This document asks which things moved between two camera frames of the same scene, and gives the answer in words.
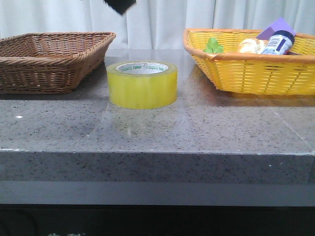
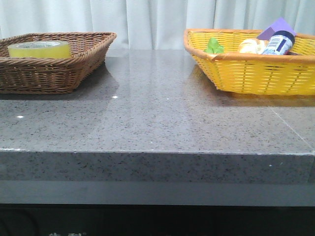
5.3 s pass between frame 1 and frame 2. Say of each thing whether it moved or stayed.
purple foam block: stayed
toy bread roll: stayed
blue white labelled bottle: stayed
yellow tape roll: moved
